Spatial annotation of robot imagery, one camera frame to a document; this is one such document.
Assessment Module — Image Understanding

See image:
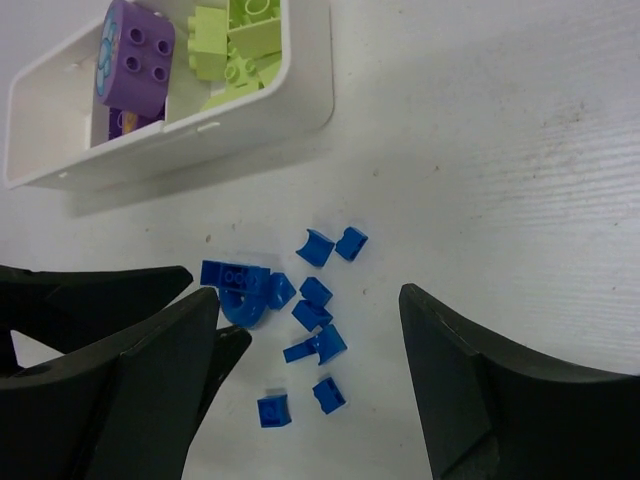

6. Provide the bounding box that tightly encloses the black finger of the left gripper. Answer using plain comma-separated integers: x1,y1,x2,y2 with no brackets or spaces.
1,266,193,368

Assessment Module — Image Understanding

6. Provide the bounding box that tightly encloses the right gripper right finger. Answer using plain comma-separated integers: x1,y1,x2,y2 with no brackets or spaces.
399,284,639,479

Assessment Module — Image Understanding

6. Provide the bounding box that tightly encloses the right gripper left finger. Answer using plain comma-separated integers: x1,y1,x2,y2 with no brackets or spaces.
1,288,218,479

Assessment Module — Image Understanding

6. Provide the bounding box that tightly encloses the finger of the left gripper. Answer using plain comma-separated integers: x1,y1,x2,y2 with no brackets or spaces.
199,326,252,415

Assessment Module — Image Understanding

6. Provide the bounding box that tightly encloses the purple round flower lego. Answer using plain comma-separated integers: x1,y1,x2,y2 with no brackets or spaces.
94,1,176,118

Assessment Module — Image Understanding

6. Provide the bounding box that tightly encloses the small light green lego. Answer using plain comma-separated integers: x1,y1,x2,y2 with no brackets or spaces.
187,6,228,82

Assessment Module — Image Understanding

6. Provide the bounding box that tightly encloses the purple butterfly lego brick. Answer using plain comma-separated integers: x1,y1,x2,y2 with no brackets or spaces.
108,108,165,140

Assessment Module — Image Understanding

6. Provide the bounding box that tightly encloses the light green lego brick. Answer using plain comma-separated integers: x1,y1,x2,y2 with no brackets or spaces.
227,0,282,59

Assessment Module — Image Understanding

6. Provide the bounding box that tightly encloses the blue lego arch cluster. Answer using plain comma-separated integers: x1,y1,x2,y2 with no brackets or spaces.
200,260,296,329

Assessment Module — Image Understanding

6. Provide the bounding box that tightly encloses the small blue lego piece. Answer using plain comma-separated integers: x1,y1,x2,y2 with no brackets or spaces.
292,300,333,332
312,377,346,415
283,324,347,366
335,226,368,262
299,276,333,307
296,229,335,268
257,394,292,428

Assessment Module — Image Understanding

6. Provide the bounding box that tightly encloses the white three-compartment tray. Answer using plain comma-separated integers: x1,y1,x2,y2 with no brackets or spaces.
4,1,334,191

